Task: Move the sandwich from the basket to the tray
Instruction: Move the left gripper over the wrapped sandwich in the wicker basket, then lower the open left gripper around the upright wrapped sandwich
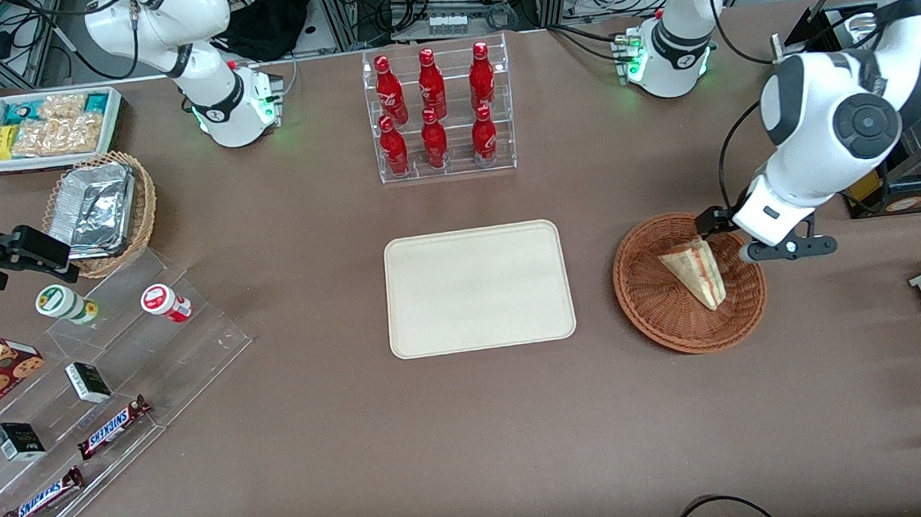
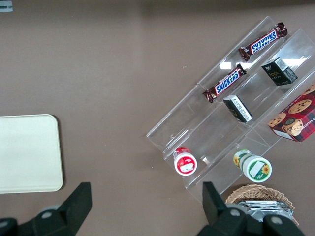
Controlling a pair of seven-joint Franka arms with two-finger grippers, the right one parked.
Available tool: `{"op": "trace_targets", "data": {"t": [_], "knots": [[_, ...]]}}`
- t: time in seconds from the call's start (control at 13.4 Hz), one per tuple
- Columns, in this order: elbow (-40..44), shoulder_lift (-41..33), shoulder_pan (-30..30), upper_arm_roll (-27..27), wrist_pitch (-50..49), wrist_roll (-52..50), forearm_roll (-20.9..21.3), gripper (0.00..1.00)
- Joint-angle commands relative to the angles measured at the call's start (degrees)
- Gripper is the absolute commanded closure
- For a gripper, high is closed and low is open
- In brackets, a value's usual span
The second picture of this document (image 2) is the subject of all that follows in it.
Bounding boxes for cream rectangular tray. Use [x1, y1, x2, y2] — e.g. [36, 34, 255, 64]
[0, 114, 64, 194]

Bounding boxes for red lidded snack cup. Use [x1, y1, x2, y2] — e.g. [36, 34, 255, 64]
[172, 147, 198, 177]

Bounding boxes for silver foil wrapped pack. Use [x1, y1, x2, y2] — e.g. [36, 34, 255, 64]
[236, 200, 295, 223]

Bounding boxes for clear acrylic stepped shelf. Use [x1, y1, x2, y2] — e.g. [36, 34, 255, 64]
[146, 16, 315, 206]

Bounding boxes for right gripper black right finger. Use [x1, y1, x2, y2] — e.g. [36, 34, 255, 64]
[196, 181, 249, 236]

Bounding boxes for small black carton box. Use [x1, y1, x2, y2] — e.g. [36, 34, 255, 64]
[260, 56, 299, 87]
[222, 95, 253, 123]

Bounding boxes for Snickers chocolate bar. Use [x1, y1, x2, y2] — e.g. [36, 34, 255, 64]
[238, 22, 288, 62]
[202, 63, 248, 104]

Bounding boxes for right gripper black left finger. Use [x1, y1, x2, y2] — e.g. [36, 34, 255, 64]
[31, 181, 93, 236]

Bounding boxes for green lidded snack cup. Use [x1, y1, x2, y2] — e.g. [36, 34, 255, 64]
[232, 149, 273, 183]

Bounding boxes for grey camera mount block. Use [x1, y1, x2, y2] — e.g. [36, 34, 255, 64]
[0, 0, 13, 13]

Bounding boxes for red plaid cookie box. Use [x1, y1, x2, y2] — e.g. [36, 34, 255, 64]
[267, 83, 315, 143]

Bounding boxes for light wicker basket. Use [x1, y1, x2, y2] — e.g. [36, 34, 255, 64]
[225, 184, 300, 227]

